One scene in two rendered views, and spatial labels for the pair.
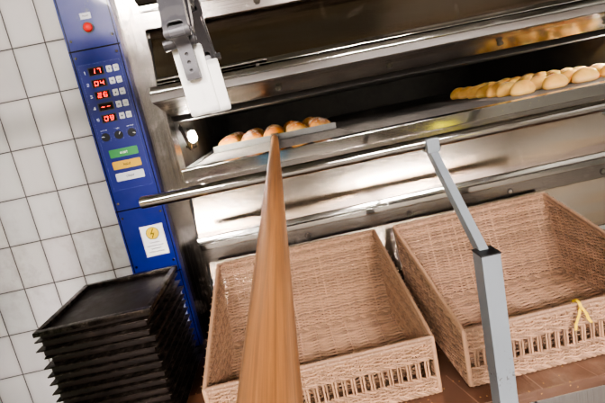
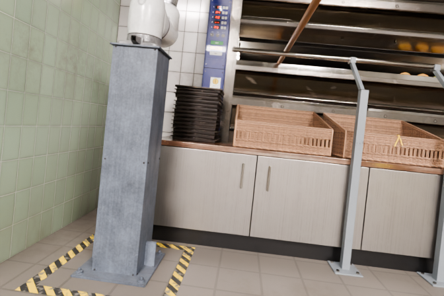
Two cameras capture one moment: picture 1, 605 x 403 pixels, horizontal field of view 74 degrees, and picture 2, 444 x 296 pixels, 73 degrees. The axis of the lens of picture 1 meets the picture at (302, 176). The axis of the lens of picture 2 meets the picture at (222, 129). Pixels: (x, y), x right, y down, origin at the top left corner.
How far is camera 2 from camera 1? 1.10 m
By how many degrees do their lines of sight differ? 11
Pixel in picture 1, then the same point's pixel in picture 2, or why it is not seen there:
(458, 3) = (380, 22)
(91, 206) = (193, 63)
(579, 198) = not seen: hidden behind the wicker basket
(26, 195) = (169, 49)
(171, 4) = not seen: outside the picture
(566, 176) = (415, 117)
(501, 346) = (360, 129)
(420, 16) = (362, 23)
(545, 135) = (409, 94)
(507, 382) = (359, 145)
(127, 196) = (211, 62)
